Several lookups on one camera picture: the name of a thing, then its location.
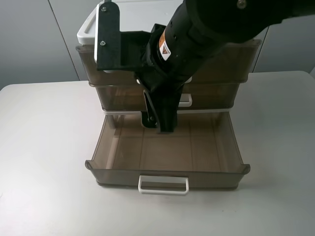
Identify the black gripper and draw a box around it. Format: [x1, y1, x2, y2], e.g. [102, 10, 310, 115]
[135, 68, 187, 134]

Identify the smoky drawer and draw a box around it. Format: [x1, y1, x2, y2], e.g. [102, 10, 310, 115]
[94, 83, 239, 112]
[76, 39, 261, 87]
[85, 112, 251, 195]

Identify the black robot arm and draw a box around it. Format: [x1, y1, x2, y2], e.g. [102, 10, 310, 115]
[137, 0, 315, 133]

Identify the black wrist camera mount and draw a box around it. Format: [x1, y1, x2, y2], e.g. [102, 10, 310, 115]
[95, 1, 152, 72]

